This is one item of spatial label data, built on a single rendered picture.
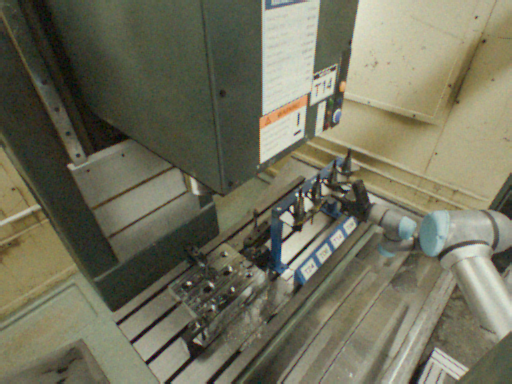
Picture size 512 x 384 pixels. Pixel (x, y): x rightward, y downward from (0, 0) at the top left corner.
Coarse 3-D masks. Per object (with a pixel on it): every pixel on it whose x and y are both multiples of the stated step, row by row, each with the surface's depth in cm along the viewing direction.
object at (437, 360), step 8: (432, 352) 167; (440, 352) 167; (432, 360) 163; (440, 360) 163; (448, 360) 164; (424, 368) 161; (432, 368) 160; (440, 368) 160; (448, 368) 161; (456, 368) 160; (464, 368) 160; (424, 376) 158; (432, 376) 158; (440, 376) 157; (448, 376) 159; (456, 376) 157
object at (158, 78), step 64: (64, 0) 68; (128, 0) 51; (192, 0) 41; (256, 0) 46; (320, 0) 57; (128, 64) 62; (192, 64) 47; (256, 64) 52; (320, 64) 67; (128, 128) 78; (192, 128) 57; (256, 128) 60
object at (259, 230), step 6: (270, 216) 145; (264, 222) 143; (270, 222) 142; (258, 228) 140; (264, 228) 140; (270, 228) 142; (252, 234) 137; (258, 234) 137; (246, 240) 134; (246, 246) 133; (252, 246) 135
